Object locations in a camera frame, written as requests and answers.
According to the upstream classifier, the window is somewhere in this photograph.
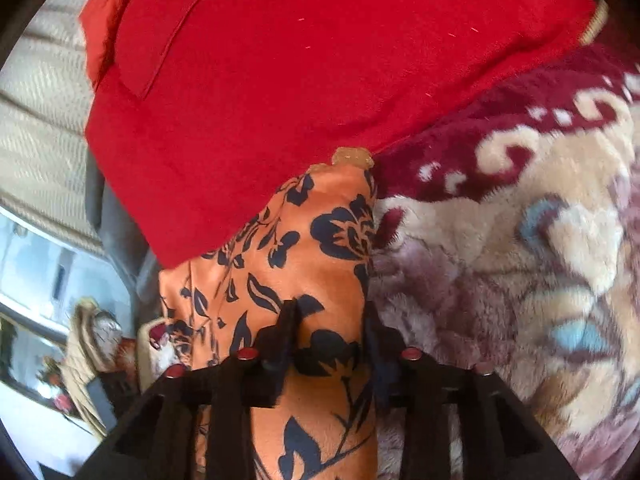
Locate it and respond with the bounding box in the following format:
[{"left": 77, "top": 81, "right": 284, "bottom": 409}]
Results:
[{"left": 0, "top": 206, "right": 110, "bottom": 322}]

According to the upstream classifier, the orange floral garment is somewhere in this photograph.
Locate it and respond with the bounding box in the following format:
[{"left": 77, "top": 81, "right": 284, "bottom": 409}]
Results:
[{"left": 159, "top": 147, "right": 379, "bottom": 480}]

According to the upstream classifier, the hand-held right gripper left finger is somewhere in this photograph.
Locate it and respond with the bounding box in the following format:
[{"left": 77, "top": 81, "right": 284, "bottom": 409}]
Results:
[{"left": 75, "top": 299, "right": 299, "bottom": 480}]

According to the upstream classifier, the maroon and cream patterned blanket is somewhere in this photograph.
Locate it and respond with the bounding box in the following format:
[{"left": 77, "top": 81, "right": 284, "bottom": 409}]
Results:
[{"left": 137, "top": 0, "right": 640, "bottom": 480}]

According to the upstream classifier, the red garment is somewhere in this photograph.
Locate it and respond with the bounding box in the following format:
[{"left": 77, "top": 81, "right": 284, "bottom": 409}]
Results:
[{"left": 79, "top": 0, "right": 602, "bottom": 271}]

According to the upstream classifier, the beige cloth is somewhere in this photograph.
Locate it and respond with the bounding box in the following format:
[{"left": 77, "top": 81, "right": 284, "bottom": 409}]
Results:
[{"left": 64, "top": 297, "right": 127, "bottom": 432}]

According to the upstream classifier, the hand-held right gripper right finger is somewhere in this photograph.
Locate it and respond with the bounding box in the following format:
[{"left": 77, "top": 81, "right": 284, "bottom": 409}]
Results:
[{"left": 366, "top": 304, "right": 572, "bottom": 480}]

